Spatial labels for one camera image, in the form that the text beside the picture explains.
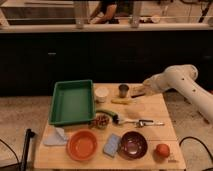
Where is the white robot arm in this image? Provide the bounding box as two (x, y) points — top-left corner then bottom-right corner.
(143, 64), (213, 124)

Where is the white paper cup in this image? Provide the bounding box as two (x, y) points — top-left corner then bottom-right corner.
(95, 87), (109, 103)

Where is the yellow banana piece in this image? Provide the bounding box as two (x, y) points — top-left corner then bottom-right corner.
(111, 99), (132, 105)

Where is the green cucumber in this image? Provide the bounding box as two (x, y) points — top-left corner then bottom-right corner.
(96, 109), (119, 124)

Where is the bowl of nuts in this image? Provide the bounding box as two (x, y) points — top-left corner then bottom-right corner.
(90, 114), (110, 129)

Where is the dark brown bowl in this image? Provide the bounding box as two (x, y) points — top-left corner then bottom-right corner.
(118, 131), (148, 160)

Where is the blue sponge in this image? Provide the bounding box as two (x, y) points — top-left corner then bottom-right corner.
(103, 134), (121, 157)

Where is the green plastic tray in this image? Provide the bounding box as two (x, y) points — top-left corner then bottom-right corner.
(49, 80), (95, 126)

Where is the orange plastic bowl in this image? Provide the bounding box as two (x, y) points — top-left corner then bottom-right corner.
(66, 129), (98, 161)

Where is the grey folded cloth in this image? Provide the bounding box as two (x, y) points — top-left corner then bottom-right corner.
(43, 127), (68, 146)

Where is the black cable right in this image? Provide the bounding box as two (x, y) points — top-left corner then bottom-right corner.
(178, 135), (213, 171)

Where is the black stand post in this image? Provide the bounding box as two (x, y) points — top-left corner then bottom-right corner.
(20, 129), (35, 171)

